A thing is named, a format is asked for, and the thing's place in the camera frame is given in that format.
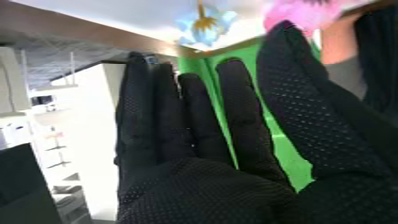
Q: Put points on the white sheet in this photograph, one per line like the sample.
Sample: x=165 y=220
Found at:
x=117 y=13

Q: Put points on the pale blue flower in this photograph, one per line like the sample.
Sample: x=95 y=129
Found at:
x=204 y=25

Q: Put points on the pink flower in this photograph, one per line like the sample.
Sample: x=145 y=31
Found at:
x=302 y=13

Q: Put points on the person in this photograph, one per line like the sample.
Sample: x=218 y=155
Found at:
x=339 y=40

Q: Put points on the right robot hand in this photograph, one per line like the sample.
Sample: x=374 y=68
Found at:
x=195 y=186

